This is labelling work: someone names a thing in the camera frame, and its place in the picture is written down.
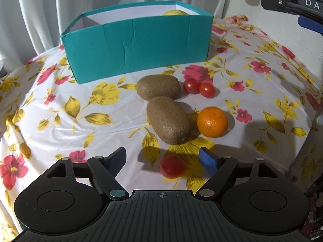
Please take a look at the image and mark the red cherry tomato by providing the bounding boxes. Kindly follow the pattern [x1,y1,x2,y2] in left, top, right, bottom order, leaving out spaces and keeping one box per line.
[159,155,185,178]
[199,83,216,98]
[183,78,200,94]

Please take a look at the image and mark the teal cardboard box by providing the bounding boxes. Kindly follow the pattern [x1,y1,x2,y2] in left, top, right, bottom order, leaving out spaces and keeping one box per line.
[61,1,214,84]

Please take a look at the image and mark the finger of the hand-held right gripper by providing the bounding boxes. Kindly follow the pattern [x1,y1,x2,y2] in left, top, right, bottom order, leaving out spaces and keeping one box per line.
[261,0,284,9]
[298,16,323,34]

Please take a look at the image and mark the brown kiwi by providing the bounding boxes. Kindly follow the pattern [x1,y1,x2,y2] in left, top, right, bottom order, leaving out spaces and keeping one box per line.
[136,75,181,100]
[146,96,191,145]

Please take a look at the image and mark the yellow green pear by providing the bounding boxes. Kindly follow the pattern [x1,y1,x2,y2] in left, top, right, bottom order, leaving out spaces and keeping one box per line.
[162,9,189,16]

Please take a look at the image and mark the floral tablecloth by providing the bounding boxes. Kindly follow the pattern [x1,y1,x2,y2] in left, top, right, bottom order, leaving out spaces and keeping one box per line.
[0,15,321,240]

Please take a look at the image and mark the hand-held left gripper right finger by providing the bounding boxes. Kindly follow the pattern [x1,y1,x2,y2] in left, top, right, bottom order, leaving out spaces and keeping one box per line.
[198,147,277,198]

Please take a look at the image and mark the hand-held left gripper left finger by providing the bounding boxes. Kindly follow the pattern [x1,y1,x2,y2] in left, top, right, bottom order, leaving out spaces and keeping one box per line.
[44,147,127,200]

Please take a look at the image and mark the dark printed bag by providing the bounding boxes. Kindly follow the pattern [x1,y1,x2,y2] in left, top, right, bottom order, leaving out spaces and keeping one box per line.
[301,189,323,240]

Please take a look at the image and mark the orange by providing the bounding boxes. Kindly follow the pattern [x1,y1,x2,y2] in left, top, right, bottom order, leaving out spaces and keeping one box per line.
[196,106,229,138]

